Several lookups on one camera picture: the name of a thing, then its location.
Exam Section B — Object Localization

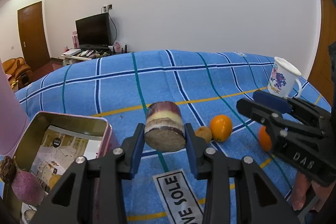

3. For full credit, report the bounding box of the blue plaid tablecloth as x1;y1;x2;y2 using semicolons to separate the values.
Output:
0;49;332;224

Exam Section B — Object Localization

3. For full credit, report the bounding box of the orange fruit back left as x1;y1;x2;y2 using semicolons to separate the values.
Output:
210;114;233;143

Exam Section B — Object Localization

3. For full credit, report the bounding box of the person's right hand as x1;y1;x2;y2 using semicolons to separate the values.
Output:
290;170;336;212

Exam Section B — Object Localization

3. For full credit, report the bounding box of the pink cylindrical container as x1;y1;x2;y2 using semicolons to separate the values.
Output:
0;64;29;156

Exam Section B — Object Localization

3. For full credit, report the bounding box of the brown longan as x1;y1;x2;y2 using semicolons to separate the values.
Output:
49;174;61;189
195;126;213;143

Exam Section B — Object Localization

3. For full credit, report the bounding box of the wooden door right side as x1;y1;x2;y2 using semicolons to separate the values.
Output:
308;0;336;105

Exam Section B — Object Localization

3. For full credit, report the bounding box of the white TV stand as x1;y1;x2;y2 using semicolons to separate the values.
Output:
60;44;129;66

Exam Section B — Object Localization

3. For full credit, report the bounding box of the pink metal tin box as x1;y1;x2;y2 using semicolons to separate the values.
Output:
0;111;119;224

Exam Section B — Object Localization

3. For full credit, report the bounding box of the cut sugarcane piece front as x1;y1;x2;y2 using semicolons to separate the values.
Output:
20;209;37;224

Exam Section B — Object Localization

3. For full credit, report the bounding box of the orange fruit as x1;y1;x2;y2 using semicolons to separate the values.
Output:
258;126;272;152
210;114;233;143

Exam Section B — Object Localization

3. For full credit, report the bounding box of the orange leather armchair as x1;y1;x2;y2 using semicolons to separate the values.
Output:
2;57;33;90

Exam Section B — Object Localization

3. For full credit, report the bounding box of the orange fruit back right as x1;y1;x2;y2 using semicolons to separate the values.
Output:
258;126;272;152

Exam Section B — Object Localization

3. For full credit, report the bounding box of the black television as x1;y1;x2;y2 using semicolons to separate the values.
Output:
75;12;113;48

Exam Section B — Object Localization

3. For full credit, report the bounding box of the cut sugarcane piece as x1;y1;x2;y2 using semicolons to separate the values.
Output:
20;209;37;224
144;101;186;152

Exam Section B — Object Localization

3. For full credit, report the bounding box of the paper leaflet in tin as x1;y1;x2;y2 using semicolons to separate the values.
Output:
30;125;102;193

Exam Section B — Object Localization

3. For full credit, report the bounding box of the brown wooden door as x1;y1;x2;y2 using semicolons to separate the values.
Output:
17;1;50;72

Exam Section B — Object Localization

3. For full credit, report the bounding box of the white printed mug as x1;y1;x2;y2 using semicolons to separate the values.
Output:
267;57;302;98

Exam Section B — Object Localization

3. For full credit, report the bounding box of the cut sugarcane piece back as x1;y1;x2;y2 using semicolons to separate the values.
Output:
144;101;186;152

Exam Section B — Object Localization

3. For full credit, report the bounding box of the dark brown mangosteen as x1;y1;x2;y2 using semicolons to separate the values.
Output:
0;156;17;184

